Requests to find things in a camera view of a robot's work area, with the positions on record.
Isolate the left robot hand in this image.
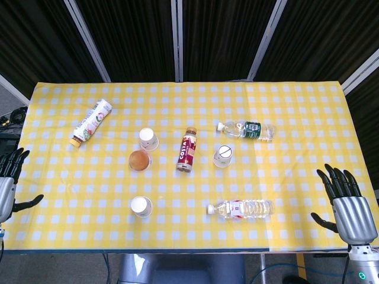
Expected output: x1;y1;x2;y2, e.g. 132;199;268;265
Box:
0;147;44;223

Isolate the black cable bundle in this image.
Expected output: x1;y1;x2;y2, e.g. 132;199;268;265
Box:
0;106;28;128

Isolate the red Costa coffee bottle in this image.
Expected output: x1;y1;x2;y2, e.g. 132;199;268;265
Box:
176;127;198;174

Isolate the red label water bottle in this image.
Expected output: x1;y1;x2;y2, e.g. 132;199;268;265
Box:
207;199;275;220

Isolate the yellow white checkered tablecloth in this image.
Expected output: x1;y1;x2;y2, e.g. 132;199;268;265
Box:
2;82;379;253

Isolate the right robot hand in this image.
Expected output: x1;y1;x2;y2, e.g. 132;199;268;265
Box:
310;163;379;245

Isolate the paper cup with line mark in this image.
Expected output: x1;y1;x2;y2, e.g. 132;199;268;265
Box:
212;144;234;169

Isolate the blue floor cable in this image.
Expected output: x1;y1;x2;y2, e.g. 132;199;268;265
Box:
254;262;298;284

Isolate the grey robot torso base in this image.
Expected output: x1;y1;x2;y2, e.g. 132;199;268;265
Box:
117;253;246;284

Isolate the white yogurt drink bottle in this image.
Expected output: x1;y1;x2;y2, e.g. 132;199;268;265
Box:
69;98;113;148

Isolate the white floral paper cup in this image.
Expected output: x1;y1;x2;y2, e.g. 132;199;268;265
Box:
139;127;160;151
130;196;153;218

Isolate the grey aluminium frame bar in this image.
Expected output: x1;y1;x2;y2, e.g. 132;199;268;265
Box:
63;0;111;83
0;73;30;105
342;63;379;95
171;0;184;82
247;0;287;81

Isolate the orange jelly cup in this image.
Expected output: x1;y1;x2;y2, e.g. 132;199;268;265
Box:
128;150;154;172

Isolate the green label water bottle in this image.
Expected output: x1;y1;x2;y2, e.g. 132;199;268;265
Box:
215;120;275;143

